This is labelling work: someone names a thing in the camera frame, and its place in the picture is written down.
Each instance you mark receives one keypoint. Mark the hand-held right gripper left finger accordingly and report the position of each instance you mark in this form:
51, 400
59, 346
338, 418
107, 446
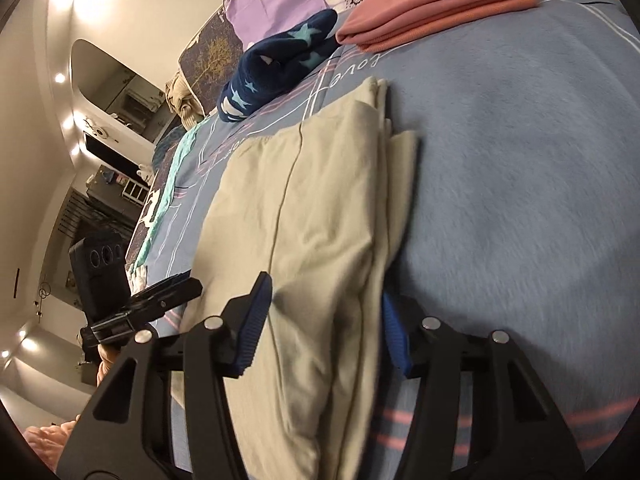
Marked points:
252, 320

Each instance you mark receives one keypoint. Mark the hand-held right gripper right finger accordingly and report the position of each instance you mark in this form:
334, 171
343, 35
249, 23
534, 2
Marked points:
397, 340

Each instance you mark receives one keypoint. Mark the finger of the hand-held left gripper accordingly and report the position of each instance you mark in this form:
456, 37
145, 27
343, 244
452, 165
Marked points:
122, 325
167, 290

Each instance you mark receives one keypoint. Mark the beige garment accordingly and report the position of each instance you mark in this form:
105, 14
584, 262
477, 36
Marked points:
310, 220

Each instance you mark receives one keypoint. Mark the person's left hand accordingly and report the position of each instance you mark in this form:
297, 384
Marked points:
107, 362

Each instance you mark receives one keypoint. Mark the dark cabinet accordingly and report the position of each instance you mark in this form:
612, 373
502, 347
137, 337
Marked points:
107, 185

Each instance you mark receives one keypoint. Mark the dark patterned bedspread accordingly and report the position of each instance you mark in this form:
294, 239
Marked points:
150, 200

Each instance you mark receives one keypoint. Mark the teal cloth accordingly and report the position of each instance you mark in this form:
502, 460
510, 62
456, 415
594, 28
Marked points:
172, 180

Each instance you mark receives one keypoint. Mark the pink fuzzy cloth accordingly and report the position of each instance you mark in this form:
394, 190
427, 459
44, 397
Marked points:
47, 442

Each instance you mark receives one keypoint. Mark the blue striped bed sheet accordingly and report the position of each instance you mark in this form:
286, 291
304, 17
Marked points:
500, 185

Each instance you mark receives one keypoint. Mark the crumpled beige cloth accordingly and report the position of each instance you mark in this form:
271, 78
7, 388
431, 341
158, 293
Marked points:
185, 102

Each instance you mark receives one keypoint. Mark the brown tree-pattern pillow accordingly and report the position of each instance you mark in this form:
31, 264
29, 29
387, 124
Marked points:
210, 60

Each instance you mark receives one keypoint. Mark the navy star-print fleece garment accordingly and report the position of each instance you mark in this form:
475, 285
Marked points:
275, 70

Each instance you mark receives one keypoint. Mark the purple floral pillow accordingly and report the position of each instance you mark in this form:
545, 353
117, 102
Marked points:
300, 0

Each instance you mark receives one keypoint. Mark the pink garment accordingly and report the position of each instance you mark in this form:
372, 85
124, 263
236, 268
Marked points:
435, 5

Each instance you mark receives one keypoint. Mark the wall mirror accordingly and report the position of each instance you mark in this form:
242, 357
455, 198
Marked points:
115, 85

